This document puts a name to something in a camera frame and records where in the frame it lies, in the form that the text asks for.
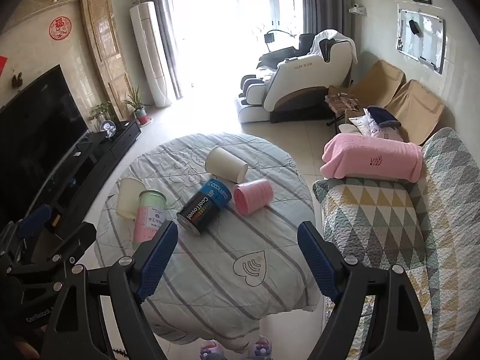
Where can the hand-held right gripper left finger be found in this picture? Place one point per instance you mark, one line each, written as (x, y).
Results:
(157, 258)

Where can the white standing air conditioner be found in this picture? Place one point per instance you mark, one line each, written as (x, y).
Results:
(150, 52)

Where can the wall whiteboard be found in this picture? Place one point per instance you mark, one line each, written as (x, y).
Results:
(422, 39)

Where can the red round wall decoration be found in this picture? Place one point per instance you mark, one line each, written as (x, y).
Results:
(59, 27)

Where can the white pillow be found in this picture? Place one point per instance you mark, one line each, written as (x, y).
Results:
(382, 133)

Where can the black television cabinet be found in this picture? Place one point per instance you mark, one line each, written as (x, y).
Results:
(97, 157)

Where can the pink towel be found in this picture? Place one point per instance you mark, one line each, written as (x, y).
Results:
(371, 157)

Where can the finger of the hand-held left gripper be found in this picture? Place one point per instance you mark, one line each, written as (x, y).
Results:
(35, 216)
(77, 238)

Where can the leafy potted plant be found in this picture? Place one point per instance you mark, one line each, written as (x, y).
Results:
(101, 112)

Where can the grey curtain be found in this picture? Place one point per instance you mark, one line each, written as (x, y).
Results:
(324, 0)
(165, 26)

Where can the green and pink canister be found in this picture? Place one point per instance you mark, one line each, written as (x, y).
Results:
(148, 213)

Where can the quilted patterned sofa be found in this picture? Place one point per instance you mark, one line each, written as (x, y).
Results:
(393, 232)

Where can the white cloth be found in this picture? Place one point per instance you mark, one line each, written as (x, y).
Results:
(341, 43)

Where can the black and blue canister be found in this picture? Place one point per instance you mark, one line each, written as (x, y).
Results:
(202, 208)

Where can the white massage chair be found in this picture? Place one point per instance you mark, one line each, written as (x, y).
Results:
(296, 82)

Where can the black television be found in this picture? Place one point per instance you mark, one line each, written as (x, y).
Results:
(37, 127)

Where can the cream paper cup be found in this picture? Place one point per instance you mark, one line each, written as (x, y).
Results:
(225, 165)
(129, 197)

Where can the cardboard box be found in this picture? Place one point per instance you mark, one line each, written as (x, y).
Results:
(343, 101)

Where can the pink ribbed cup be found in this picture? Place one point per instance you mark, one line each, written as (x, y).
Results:
(252, 195)

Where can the purple slipper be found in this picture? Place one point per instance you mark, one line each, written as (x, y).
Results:
(209, 350)
(262, 350)

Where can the dark blue cloth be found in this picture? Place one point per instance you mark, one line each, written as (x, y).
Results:
(382, 115)

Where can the brown sofa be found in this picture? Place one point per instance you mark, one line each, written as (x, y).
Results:
(416, 108)

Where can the potted plant red pot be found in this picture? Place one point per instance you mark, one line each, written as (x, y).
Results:
(139, 110)

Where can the black phone stand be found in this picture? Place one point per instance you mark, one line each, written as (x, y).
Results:
(270, 38)

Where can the white wall socket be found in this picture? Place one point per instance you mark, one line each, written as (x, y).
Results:
(357, 10)

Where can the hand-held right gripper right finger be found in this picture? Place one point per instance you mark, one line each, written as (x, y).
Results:
(318, 258)

